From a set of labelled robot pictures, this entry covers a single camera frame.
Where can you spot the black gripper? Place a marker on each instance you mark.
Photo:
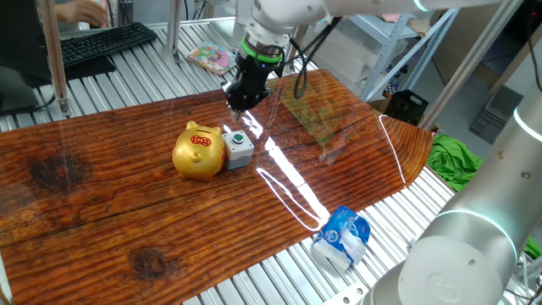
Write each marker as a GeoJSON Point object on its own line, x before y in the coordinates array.
{"type": "Point", "coordinates": [252, 82]}

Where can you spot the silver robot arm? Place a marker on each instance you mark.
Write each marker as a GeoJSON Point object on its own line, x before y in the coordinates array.
{"type": "Point", "coordinates": [487, 220]}

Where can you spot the golden piggy bank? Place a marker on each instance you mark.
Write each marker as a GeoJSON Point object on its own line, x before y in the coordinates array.
{"type": "Point", "coordinates": [197, 156]}

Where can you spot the bare person hand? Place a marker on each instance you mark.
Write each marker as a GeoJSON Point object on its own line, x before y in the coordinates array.
{"type": "Point", "coordinates": [82, 12]}

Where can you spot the grey push button box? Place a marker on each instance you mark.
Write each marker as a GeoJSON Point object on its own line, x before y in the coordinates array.
{"type": "Point", "coordinates": [237, 156]}

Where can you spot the colourful book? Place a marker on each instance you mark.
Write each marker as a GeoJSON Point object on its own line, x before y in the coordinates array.
{"type": "Point", "coordinates": [211, 57]}

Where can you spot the white storage box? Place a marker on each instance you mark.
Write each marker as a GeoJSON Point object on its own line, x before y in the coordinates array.
{"type": "Point", "coordinates": [343, 55]}

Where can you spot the wood pattern table mat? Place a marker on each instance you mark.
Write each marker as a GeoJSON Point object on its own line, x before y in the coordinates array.
{"type": "Point", "coordinates": [127, 212]}

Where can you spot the black keyboard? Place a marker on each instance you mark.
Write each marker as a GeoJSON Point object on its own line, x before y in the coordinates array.
{"type": "Point", "coordinates": [106, 42]}

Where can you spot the blue tissue pack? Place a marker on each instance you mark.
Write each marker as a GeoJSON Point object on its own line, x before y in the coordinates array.
{"type": "Point", "coordinates": [339, 237]}

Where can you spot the white metal shelf rack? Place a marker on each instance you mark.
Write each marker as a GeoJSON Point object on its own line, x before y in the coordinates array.
{"type": "Point", "coordinates": [389, 51]}

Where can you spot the black plastic crate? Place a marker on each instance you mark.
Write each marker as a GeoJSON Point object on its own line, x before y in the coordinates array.
{"type": "Point", "coordinates": [402, 106]}

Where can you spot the pink cloth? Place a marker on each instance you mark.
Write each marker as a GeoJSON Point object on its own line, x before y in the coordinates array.
{"type": "Point", "coordinates": [389, 18]}

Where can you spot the green cloth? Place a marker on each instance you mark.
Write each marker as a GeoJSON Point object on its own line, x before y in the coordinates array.
{"type": "Point", "coordinates": [449, 161]}

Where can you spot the black monitor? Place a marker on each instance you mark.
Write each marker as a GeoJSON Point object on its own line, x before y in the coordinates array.
{"type": "Point", "coordinates": [21, 42]}

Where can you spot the brown cardboard box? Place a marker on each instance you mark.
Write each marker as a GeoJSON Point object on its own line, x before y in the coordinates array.
{"type": "Point", "coordinates": [461, 38]}

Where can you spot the grey floor device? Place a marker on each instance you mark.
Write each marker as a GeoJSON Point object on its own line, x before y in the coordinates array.
{"type": "Point", "coordinates": [495, 114]}

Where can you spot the aluminium frame post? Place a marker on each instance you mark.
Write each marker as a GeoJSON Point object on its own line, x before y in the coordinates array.
{"type": "Point", "coordinates": [173, 29]}
{"type": "Point", "coordinates": [53, 55]}

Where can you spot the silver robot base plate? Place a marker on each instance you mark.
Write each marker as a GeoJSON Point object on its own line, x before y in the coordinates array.
{"type": "Point", "coordinates": [347, 296]}

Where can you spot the aluminium frame strut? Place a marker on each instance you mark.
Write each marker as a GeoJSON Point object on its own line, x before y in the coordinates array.
{"type": "Point", "coordinates": [466, 68]}

